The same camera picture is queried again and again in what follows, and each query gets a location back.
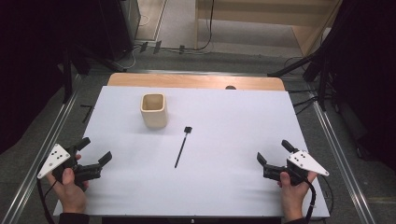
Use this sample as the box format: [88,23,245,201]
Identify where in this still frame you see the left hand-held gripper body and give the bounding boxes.
[36,143,104,185]

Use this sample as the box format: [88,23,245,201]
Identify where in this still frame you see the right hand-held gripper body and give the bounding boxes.
[262,149,331,187]

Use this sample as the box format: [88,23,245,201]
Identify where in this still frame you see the beige square wooden cup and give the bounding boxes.
[139,92,169,129]

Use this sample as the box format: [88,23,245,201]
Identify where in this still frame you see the thin black brush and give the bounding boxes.
[174,126,193,169]

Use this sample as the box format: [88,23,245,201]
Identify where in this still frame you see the person's right hand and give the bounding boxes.
[277,171,318,222]

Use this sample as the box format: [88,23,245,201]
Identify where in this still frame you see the person's left hand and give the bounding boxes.
[46,154,91,215]

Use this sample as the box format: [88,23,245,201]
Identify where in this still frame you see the white table board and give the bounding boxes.
[52,85,331,218]

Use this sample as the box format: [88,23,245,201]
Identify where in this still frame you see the black metal stand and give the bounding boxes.
[59,41,127,105]
[266,46,339,112]

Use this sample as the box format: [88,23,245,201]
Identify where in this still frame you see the wooden table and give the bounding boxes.
[106,72,286,92]

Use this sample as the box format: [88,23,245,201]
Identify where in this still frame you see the black cabinet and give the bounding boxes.
[97,0,142,63]

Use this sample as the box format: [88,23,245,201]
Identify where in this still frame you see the light wooden furniture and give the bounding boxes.
[193,0,344,58]

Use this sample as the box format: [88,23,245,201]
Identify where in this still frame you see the metal floor rail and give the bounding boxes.
[312,100,377,224]
[0,90,79,224]

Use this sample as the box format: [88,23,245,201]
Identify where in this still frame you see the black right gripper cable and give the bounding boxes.
[298,175,318,224]

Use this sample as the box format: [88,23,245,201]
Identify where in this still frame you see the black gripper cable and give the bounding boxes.
[36,177,58,224]
[298,175,318,224]

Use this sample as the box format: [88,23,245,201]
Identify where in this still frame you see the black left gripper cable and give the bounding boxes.
[36,177,58,224]

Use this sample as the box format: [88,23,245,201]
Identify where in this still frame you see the black floor cables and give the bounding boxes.
[285,88,322,116]

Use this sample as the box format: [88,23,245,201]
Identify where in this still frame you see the white floor cable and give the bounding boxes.
[121,13,151,70]

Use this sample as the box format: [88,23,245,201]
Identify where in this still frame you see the black hanging cable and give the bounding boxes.
[197,0,217,52]

